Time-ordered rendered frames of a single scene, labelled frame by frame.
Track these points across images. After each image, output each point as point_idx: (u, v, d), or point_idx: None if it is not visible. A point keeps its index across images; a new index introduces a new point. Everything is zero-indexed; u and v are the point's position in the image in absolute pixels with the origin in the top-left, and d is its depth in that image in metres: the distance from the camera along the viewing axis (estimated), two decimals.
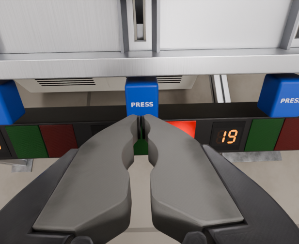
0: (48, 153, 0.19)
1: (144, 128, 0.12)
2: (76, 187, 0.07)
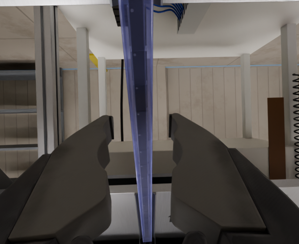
0: None
1: (170, 127, 0.12)
2: (53, 192, 0.07)
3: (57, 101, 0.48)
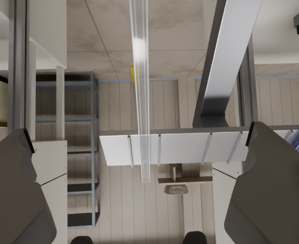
0: None
1: (250, 135, 0.11)
2: None
3: None
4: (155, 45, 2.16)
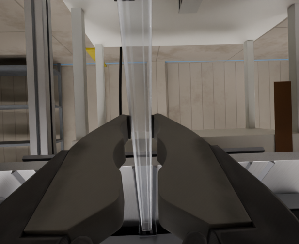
0: None
1: (153, 127, 0.12)
2: (68, 189, 0.07)
3: (50, 83, 0.45)
4: None
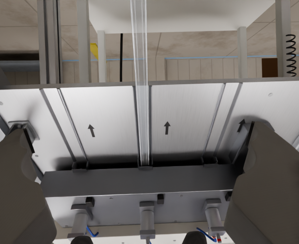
0: None
1: (250, 135, 0.11)
2: None
3: (58, 54, 0.50)
4: None
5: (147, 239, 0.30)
